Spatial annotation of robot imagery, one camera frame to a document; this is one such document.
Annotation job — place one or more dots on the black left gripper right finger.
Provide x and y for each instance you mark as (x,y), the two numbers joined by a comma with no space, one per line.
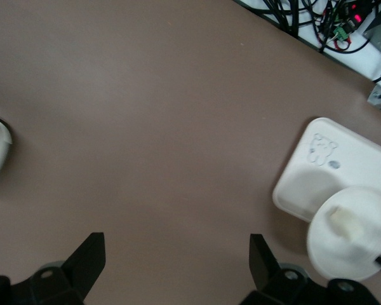
(263,263)

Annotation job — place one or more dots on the white steamed bun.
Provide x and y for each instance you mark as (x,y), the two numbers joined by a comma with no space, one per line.
(344,222)

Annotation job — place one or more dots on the black power strip red lights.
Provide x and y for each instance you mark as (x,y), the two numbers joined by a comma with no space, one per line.
(357,12)

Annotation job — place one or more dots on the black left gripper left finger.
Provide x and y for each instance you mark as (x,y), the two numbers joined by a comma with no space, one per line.
(82,263)

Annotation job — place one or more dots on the green terminal connector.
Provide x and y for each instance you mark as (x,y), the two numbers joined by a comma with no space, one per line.
(342,32)

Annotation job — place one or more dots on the cream tray with bear drawing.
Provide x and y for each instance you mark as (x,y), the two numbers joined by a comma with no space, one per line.
(355,159)

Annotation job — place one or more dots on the round white plate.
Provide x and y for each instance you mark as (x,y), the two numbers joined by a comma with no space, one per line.
(343,254)

